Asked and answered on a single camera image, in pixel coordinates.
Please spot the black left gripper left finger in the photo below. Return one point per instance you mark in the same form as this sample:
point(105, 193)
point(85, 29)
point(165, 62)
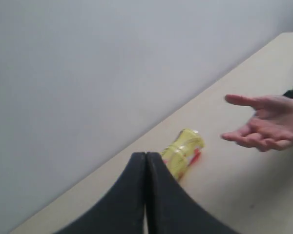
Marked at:
point(121, 209)

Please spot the yellow bottle red cap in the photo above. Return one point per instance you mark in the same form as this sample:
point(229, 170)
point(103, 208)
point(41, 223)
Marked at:
point(182, 152)

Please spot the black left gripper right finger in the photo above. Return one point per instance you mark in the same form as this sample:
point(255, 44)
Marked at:
point(169, 209)

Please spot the person's open bare hand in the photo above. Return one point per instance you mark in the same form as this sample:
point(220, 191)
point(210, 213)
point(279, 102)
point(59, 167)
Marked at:
point(271, 126)

